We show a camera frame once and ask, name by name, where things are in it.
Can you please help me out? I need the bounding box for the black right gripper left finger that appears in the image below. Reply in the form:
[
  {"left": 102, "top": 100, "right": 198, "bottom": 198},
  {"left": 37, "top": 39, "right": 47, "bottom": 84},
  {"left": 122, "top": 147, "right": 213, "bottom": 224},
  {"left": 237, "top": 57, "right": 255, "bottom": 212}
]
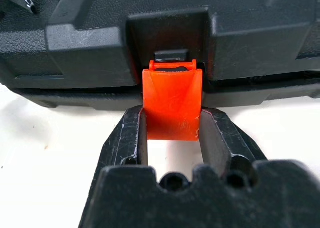
[{"left": 78, "top": 105, "right": 149, "bottom": 228}]

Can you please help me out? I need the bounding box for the black plastic tool case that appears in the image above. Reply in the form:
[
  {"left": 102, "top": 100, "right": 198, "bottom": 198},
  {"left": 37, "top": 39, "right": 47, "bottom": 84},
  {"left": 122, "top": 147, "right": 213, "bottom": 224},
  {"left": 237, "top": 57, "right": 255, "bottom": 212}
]
[{"left": 0, "top": 0, "right": 320, "bottom": 111}]

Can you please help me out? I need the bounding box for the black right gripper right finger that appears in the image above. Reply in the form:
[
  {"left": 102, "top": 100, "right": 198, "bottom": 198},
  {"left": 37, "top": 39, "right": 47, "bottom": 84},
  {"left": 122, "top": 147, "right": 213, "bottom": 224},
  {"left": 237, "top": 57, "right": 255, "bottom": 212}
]
[{"left": 199, "top": 107, "right": 269, "bottom": 177}]

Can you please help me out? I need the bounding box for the orange case latch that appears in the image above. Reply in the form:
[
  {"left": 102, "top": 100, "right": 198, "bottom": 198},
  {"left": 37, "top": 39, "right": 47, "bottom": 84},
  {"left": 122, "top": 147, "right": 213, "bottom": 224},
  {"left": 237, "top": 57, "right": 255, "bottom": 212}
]
[{"left": 141, "top": 59, "right": 204, "bottom": 141}]

